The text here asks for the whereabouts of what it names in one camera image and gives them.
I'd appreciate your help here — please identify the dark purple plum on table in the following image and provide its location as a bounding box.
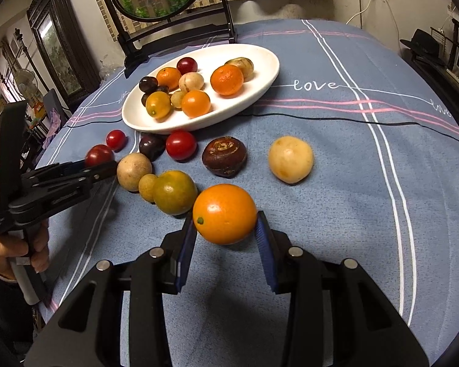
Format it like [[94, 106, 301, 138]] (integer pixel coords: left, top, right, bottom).
[[139, 134, 166, 162]]

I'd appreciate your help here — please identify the white electric fan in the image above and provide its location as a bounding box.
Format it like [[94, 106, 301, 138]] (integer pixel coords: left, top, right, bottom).
[[15, 71, 37, 92]]

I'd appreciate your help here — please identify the large orange kumquat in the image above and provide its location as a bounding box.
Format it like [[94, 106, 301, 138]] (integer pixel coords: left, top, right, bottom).
[[192, 183, 258, 245]]

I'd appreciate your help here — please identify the white cable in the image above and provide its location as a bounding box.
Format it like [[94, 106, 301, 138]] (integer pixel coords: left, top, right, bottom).
[[346, 0, 375, 27]]

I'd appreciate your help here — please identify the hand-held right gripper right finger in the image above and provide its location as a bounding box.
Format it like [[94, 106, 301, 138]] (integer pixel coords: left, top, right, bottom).
[[254, 210, 430, 367]]

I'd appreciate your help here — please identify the black desk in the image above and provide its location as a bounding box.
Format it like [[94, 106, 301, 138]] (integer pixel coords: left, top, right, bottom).
[[401, 19, 459, 150]]

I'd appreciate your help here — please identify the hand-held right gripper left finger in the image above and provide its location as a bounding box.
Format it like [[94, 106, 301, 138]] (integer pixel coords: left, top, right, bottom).
[[24, 217, 198, 367]]

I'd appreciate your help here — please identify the small orange kumquat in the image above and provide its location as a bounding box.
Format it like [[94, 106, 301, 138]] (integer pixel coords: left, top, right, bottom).
[[156, 67, 182, 90], [181, 90, 212, 119]]

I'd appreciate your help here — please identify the blue striped tablecloth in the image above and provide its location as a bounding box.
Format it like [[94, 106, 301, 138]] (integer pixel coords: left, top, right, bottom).
[[34, 18, 459, 367]]

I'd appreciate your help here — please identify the white oval plate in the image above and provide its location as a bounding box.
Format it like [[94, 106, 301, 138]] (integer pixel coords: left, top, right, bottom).
[[121, 44, 281, 135]]

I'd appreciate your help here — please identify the reddish brown water chestnut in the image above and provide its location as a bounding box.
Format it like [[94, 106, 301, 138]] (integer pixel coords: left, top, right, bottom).
[[202, 136, 248, 178]]

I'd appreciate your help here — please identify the yellow orange kumquat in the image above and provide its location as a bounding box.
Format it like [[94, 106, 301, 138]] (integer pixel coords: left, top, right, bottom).
[[146, 92, 173, 120]]

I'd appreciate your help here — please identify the black hat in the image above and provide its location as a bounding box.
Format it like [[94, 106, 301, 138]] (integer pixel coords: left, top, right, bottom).
[[400, 28, 448, 65]]

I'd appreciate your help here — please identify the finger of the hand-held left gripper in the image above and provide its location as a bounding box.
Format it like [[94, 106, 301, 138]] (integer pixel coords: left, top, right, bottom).
[[34, 160, 118, 208], [22, 161, 86, 185]]

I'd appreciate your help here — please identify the small pale longan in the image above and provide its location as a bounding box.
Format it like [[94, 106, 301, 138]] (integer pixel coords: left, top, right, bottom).
[[138, 173, 159, 203], [170, 90, 187, 110]]

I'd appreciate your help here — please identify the greenish orange kumquat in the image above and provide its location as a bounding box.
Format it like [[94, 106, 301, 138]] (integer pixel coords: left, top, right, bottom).
[[153, 170, 198, 216]]

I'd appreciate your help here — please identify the dark wooden framed picture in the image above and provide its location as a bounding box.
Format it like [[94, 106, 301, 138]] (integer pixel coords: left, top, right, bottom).
[[26, 0, 102, 100]]

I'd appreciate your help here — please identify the purple cloth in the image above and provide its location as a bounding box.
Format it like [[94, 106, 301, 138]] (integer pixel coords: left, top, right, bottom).
[[46, 107, 65, 138]]

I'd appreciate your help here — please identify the person's left forearm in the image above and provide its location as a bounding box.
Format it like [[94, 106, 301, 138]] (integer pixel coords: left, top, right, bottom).
[[0, 262, 43, 364]]

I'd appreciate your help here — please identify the mandarin orange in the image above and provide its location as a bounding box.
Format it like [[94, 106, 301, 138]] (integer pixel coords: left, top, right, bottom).
[[210, 64, 244, 97]]

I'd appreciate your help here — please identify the large pale yellow longan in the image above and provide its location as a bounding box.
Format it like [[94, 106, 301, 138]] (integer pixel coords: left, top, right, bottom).
[[268, 135, 314, 185]]

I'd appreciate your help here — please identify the brown longan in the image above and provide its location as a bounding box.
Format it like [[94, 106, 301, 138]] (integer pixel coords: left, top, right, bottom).
[[117, 153, 154, 192], [224, 57, 254, 83]]

